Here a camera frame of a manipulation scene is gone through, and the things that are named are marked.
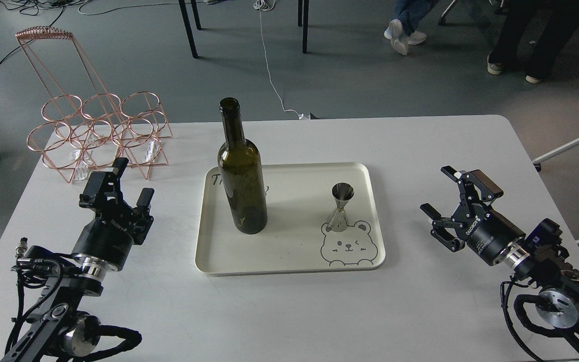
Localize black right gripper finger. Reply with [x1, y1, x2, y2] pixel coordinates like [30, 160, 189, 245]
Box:
[420, 203, 465, 252]
[441, 165, 504, 219]

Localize rose gold wire rack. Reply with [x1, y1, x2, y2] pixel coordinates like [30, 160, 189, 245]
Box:
[16, 27, 173, 183]

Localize black table legs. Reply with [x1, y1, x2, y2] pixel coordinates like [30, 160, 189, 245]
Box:
[178, 0, 310, 59]

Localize person in black trousers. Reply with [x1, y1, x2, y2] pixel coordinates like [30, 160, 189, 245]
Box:
[487, 0, 579, 84]

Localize cream bear tray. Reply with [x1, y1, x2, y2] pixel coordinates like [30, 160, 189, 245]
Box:
[195, 162, 385, 276]

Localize person in blue jeans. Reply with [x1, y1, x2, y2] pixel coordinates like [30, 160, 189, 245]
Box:
[383, 1, 438, 56]

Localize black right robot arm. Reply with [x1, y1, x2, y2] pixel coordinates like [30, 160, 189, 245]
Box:
[421, 166, 579, 360]

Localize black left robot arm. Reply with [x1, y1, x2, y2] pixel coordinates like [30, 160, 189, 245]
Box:
[3, 157, 154, 361]

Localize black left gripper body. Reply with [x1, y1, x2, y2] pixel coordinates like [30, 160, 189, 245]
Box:
[72, 208, 154, 272]

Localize dark green wine bottle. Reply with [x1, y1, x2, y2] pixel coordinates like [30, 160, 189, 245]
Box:
[217, 97, 267, 234]

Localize white floor cable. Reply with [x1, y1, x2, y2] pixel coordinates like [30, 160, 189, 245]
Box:
[253, 0, 311, 120]

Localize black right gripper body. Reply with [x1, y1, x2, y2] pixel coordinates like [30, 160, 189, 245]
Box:
[453, 209, 525, 266]

